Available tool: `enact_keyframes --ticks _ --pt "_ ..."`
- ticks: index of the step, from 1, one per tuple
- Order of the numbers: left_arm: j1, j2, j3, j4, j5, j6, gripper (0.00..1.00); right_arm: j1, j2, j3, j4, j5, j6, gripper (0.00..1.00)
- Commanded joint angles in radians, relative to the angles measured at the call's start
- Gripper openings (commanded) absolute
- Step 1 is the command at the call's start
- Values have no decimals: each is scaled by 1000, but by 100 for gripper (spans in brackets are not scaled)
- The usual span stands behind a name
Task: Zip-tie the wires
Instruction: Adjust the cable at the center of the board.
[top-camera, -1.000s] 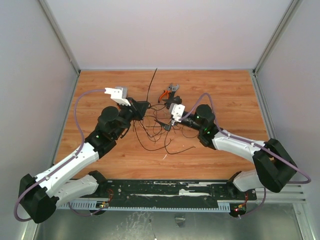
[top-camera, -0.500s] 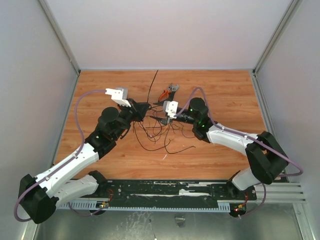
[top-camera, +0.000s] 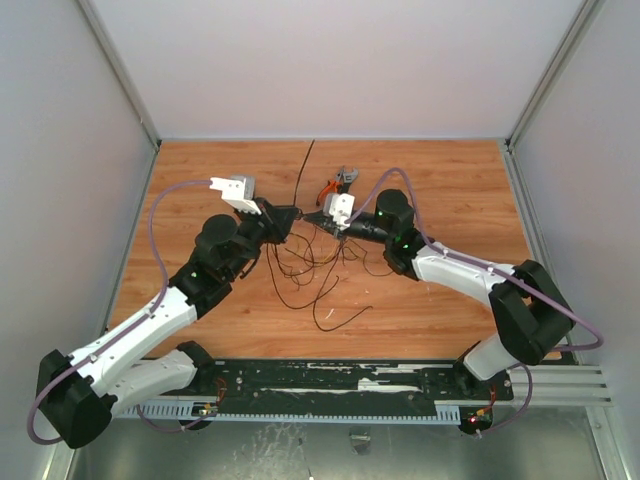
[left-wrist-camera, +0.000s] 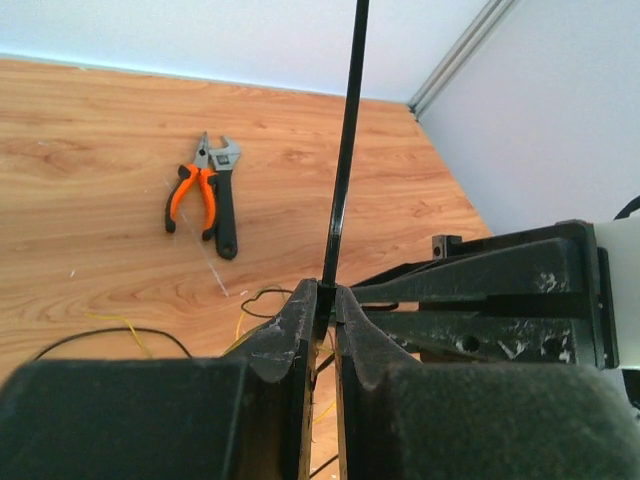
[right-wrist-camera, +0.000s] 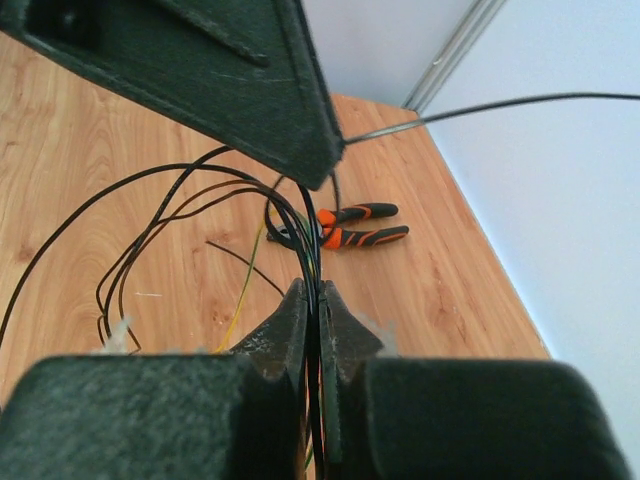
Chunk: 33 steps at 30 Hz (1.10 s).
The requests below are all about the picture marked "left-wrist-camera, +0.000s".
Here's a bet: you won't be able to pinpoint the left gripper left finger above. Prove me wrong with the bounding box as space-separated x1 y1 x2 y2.
1 280 317 479

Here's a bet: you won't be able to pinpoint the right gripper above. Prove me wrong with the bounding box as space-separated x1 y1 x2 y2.
352 220 619 369

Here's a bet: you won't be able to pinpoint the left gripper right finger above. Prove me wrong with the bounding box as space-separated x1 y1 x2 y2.
335 287 639 479

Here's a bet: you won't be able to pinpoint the black wire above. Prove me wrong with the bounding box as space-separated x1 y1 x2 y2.
32 287 336 476

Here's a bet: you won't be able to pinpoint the black zip tie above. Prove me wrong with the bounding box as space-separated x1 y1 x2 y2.
313 0 370 341

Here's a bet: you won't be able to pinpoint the thin brown yellow wire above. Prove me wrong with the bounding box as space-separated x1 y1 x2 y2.
84 284 337 426

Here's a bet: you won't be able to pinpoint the orange needle nose pliers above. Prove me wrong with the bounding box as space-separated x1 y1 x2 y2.
163 130 220 242

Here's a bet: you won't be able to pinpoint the black adjustable wrench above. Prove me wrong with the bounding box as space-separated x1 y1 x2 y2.
209 135 242 260

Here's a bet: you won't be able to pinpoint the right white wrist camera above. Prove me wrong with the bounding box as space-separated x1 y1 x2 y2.
595 215 640 370

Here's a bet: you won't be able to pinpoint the right aluminium frame post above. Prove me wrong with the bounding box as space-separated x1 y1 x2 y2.
407 0 517 122

